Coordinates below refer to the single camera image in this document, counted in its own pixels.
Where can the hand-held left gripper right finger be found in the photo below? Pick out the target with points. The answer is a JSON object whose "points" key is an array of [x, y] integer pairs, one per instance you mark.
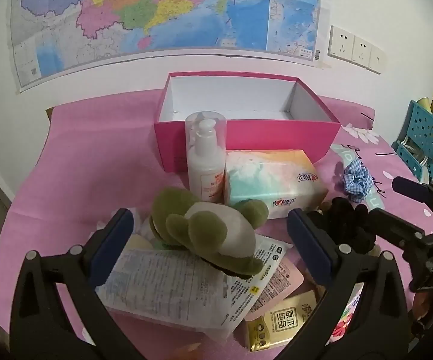
{"points": [[307, 243]]}

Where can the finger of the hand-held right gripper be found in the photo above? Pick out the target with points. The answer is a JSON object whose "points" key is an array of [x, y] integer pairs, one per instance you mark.
{"points": [[407, 189], [389, 222]]}

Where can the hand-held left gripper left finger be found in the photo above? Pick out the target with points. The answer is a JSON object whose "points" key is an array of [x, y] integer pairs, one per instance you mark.
{"points": [[112, 243]]}

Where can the black gloves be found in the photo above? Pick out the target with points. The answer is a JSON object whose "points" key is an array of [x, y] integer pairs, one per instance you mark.
{"points": [[347, 221]]}

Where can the pink printed packet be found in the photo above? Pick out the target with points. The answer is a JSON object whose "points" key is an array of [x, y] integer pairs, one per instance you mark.
{"points": [[286, 281]]}

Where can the blue checked scrunchie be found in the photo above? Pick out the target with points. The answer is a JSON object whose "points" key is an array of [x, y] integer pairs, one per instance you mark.
{"points": [[357, 180]]}

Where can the green plush toy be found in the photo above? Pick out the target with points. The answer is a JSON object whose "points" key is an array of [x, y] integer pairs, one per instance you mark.
{"points": [[201, 225]]}

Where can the pink cardboard box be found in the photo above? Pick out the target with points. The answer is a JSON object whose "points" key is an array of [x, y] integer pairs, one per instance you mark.
{"points": [[261, 137]]}

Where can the white printed wipes packet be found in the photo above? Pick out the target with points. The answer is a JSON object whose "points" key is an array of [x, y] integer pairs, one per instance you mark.
{"points": [[265, 266]]}

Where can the blue plastic rack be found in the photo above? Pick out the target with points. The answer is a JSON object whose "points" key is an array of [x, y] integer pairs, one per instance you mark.
{"points": [[422, 127]]}

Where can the pastel tissue pack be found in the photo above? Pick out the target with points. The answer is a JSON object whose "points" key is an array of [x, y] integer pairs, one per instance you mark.
{"points": [[276, 183]]}

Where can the clear printed plastic packet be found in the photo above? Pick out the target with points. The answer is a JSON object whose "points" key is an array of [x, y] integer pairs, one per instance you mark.
{"points": [[164, 288]]}

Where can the gold printed packet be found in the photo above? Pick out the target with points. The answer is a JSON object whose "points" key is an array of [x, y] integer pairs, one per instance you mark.
{"points": [[276, 324]]}

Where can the pink floral blanket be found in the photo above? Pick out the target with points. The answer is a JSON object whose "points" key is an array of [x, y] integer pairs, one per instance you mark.
{"points": [[89, 157]]}

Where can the white pump lotion bottle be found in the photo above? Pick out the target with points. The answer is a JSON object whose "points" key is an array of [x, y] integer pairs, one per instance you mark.
{"points": [[205, 161]]}

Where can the colourful wall map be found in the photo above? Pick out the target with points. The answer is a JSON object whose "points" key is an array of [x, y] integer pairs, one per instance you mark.
{"points": [[164, 7]]}

